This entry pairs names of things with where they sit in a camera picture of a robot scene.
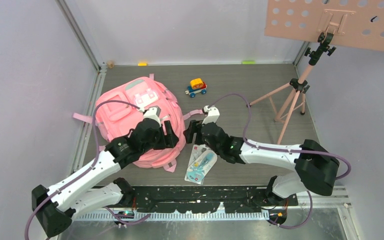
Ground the pink student backpack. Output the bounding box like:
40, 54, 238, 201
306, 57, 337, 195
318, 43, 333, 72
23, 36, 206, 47
72, 73, 204, 173

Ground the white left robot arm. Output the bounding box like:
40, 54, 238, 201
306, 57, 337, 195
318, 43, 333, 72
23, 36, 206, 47
27, 106, 179, 238

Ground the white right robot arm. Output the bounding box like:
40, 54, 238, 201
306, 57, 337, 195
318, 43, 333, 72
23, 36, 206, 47
183, 106, 340, 205

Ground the white red stationery pack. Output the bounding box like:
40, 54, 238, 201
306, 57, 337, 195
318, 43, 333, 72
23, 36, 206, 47
184, 144, 217, 185

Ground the blue correction tape pack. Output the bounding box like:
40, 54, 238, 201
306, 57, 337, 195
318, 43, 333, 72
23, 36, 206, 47
185, 150, 218, 183

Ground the yellow blue toy truck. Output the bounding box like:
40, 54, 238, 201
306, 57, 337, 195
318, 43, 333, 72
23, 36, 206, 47
185, 78, 207, 98

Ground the small wooden block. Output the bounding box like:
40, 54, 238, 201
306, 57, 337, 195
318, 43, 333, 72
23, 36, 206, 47
106, 60, 115, 69

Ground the green tape marker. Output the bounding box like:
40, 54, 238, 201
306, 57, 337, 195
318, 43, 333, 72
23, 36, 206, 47
241, 60, 256, 65

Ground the pink music stand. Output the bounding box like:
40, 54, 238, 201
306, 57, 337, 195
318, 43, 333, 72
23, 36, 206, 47
264, 0, 384, 129

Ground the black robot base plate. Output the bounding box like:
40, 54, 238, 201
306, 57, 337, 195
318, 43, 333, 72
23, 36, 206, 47
100, 185, 299, 215

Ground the aluminium frame rail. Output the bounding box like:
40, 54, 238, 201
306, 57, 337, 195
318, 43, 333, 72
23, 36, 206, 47
74, 186, 353, 226

